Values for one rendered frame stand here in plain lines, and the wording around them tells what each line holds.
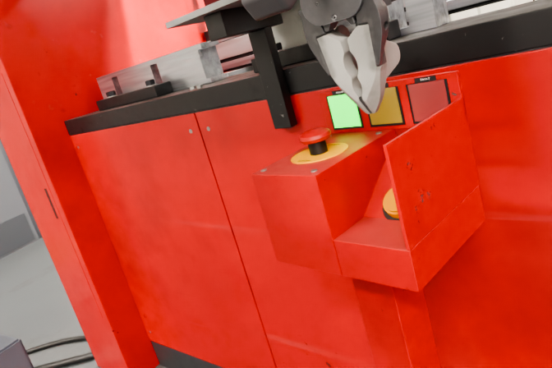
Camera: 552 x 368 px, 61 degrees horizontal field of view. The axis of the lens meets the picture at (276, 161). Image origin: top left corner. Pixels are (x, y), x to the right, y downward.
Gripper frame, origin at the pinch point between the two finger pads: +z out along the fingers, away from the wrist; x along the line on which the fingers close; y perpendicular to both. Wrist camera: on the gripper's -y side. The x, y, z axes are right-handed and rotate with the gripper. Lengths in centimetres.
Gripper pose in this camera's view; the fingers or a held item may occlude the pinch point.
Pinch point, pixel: (365, 103)
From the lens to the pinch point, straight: 48.2
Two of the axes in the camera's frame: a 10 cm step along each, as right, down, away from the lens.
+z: 3.3, 9.0, 2.9
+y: 6.6, -4.3, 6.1
